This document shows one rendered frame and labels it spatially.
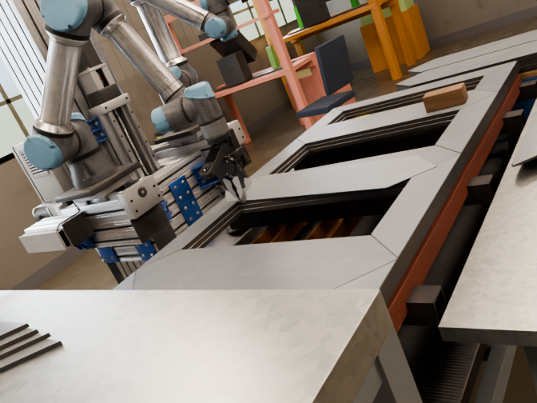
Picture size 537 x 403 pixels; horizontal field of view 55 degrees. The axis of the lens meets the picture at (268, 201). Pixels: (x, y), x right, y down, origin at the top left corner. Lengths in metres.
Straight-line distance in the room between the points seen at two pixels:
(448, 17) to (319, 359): 7.87
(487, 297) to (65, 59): 1.21
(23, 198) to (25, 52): 3.04
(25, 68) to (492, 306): 1.74
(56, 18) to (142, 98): 4.43
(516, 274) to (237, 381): 0.66
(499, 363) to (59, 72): 1.41
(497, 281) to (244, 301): 0.55
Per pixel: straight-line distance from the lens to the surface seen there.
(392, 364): 0.50
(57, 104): 1.62
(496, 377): 1.49
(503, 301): 0.94
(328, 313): 0.47
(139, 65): 1.63
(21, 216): 4.99
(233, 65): 5.82
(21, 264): 4.97
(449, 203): 1.19
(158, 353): 0.54
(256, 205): 1.51
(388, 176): 1.30
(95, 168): 1.77
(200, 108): 1.46
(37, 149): 1.66
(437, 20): 8.25
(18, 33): 2.07
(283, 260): 1.08
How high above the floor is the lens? 1.30
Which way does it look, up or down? 18 degrees down
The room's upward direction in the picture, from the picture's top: 23 degrees counter-clockwise
